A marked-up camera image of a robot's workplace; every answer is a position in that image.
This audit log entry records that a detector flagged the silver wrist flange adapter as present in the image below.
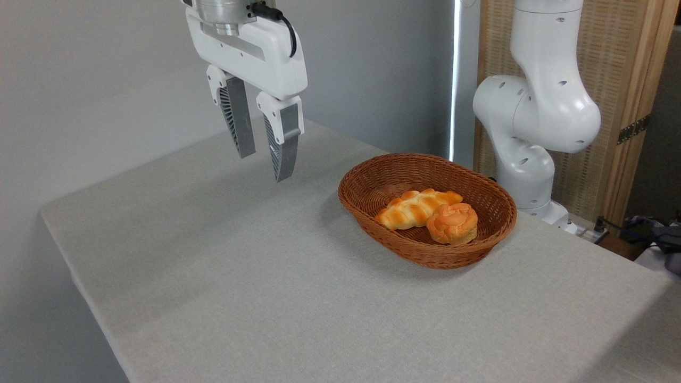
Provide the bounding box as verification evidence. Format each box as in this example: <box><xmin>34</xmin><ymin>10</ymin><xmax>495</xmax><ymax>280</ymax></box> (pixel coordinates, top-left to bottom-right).
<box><xmin>194</xmin><ymin>0</ymin><xmax>257</xmax><ymax>37</ymax></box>

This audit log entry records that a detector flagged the dark grey bag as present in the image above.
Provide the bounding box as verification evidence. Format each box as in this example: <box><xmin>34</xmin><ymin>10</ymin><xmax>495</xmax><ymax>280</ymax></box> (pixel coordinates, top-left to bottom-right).
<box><xmin>622</xmin><ymin>215</ymin><xmax>681</xmax><ymax>276</ymax></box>

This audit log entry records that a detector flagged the round knotted bread roll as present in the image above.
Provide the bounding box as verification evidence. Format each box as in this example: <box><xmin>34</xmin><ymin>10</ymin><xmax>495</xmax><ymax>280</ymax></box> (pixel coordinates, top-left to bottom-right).
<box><xmin>426</xmin><ymin>203</ymin><xmax>479</xmax><ymax>246</ymax></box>

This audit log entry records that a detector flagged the long braided bread loaf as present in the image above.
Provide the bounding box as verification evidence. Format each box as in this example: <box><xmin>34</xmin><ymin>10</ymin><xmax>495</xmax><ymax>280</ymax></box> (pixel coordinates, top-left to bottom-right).
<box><xmin>375</xmin><ymin>188</ymin><xmax>464</xmax><ymax>231</ymax></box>

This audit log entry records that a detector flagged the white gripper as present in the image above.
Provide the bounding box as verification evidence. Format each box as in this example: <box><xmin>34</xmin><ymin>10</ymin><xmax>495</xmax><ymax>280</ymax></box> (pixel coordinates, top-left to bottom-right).
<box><xmin>181</xmin><ymin>0</ymin><xmax>309</xmax><ymax>183</ymax></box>

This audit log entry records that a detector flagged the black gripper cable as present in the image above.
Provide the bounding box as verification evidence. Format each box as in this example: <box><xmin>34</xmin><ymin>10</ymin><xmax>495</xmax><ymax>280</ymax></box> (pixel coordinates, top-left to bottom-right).
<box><xmin>250</xmin><ymin>2</ymin><xmax>298</xmax><ymax>59</ymax></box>

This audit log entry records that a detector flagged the grey tablecloth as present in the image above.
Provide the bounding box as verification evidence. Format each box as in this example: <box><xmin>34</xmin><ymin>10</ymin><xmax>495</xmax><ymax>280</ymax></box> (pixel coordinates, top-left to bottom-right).
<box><xmin>40</xmin><ymin>113</ymin><xmax>681</xmax><ymax>383</ymax></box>

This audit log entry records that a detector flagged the black power cable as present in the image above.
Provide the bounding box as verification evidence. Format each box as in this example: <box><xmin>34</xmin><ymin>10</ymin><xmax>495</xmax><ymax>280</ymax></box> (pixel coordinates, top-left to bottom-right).
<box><xmin>592</xmin><ymin>215</ymin><xmax>660</xmax><ymax>246</ymax></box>

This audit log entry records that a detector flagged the metal screen hinge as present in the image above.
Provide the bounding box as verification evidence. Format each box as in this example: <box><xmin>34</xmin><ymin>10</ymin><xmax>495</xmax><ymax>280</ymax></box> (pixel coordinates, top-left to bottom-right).
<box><xmin>617</xmin><ymin>114</ymin><xmax>651</xmax><ymax>145</ymax></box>

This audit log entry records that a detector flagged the brown wicker basket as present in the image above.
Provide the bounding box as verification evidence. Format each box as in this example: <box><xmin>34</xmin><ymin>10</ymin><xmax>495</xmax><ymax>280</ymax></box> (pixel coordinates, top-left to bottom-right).
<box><xmin>338</xmin><ymin>153</ymin><xmax>518</xmax><ymax>270</ymax></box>

